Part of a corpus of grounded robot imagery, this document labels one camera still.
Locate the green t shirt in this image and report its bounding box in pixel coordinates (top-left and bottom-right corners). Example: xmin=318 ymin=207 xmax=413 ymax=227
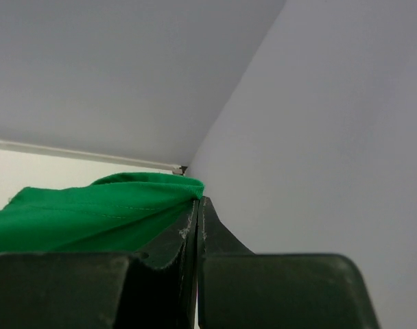
xmin=0 ymin=173 xmax=204 ymax=253

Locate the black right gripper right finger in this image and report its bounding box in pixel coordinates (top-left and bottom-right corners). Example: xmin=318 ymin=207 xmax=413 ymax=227
xmin=198 ymin=197 xmax=380 ymax=328

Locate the aluminium table edge rail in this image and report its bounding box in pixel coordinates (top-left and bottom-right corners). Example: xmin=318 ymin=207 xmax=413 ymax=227
xmin=0 ymin=140 xmax=187 ymax=175

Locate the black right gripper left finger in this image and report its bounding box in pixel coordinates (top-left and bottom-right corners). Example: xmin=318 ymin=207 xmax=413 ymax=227
xmin=0 ymin=202 xmax=199 ymax=328

